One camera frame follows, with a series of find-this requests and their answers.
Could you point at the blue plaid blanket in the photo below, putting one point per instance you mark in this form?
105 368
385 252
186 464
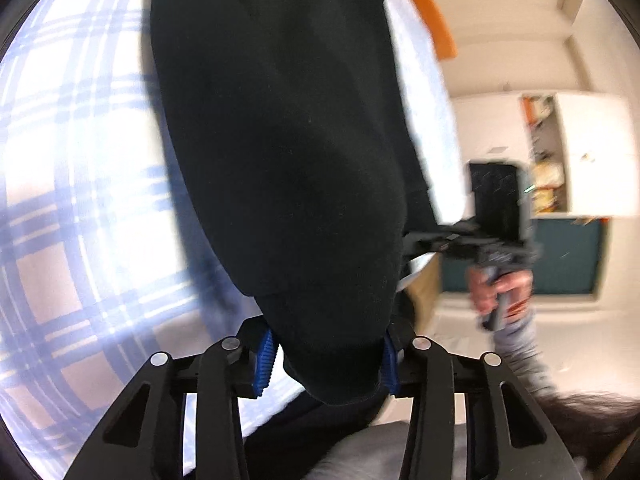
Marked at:
75 160

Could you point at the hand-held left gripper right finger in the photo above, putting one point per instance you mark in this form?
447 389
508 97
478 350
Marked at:
390 367

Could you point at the dark teal board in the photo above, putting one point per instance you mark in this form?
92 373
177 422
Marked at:
565 255

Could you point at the orange sofa bed frame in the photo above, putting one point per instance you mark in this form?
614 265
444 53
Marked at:
430 10

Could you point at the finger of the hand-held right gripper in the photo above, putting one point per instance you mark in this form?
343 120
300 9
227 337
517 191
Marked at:
425 243

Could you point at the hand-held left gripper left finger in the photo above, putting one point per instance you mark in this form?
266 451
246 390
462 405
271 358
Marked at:
264 360

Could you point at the person's grey sweater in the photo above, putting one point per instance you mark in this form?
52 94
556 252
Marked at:
360 455

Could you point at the person's right hand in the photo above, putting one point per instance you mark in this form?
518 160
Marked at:
517 287

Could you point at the person's right forearm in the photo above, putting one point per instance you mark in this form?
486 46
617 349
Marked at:
525 350

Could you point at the person's dark hair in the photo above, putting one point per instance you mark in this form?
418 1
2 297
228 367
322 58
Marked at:
590 420

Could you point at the white cabinet with orange niche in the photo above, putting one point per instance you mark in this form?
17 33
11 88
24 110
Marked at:
600 160

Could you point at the black hoodie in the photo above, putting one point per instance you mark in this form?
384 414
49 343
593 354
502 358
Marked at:
280 160

